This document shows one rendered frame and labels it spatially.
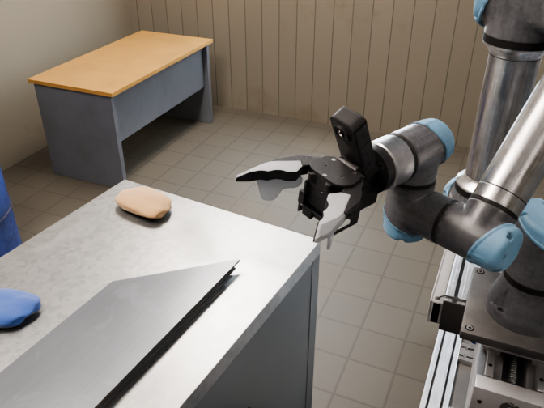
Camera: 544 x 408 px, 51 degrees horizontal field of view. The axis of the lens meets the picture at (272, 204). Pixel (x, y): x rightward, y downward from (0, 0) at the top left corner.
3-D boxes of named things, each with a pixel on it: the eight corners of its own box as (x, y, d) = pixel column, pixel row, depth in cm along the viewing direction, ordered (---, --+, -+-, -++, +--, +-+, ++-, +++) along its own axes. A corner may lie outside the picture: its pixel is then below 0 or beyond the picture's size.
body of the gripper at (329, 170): (329, 240, 77) (387, 208, 84) (340, 189, 72) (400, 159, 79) (291, 210, 82) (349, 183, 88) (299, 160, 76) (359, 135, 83)
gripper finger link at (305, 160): (272, 184, 76) (336, 185, 77) (273, 173, 75) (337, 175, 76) (269, 164, 80) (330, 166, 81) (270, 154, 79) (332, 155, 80)
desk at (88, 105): (217, 121, 455) (212, 39, 421) (126, 192, 361) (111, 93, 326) (150, 109, 476) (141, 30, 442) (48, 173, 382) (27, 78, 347)
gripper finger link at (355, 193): (355, 225, 71) (363, 185, 77) (357, 215, 70) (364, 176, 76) (317, 217, 71) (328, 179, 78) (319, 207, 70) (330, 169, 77)
